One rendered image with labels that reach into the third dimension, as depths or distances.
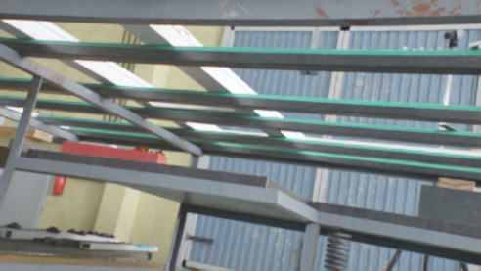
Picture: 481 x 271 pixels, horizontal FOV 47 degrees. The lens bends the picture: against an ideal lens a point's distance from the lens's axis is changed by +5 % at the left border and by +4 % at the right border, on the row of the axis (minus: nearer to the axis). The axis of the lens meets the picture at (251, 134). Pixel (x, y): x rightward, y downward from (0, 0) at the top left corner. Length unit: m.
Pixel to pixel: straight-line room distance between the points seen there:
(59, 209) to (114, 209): 1.42
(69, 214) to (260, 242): 3.45
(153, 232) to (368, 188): 3.39
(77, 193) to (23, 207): 1.01
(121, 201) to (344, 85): 3.81
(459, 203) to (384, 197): 5.84
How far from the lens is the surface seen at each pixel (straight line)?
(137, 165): 1.42
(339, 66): 1.15
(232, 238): 7.93
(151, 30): 1.28
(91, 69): 1.73
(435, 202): 1.59
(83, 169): 1.48
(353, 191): 7.49
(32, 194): 10.11
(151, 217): 8.68
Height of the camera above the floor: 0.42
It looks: 12 degrees up
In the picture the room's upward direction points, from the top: 11 degrees clockwise
